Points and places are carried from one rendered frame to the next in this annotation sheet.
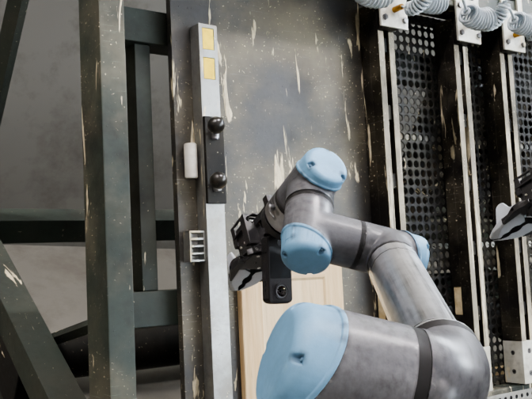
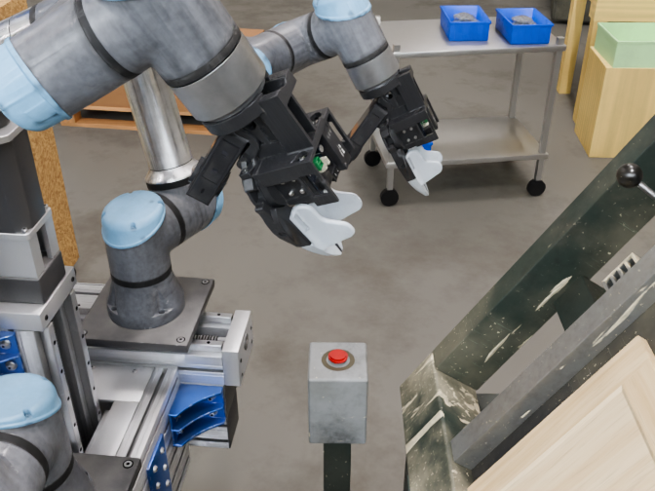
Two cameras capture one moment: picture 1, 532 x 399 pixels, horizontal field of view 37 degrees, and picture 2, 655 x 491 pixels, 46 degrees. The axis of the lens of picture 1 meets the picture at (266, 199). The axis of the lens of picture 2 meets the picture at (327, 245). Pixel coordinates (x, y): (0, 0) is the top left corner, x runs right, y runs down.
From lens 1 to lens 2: 2.10 m
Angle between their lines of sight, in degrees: 108
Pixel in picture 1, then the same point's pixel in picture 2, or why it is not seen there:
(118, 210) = (607, 175)
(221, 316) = (555, 354)
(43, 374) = not seen: hidden behind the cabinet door
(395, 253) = not seen: hidden behind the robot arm
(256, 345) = (549, 434)
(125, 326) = (520, 271)
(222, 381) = (498, 406)
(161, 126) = not seen: outside the picture
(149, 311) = (575, 314)
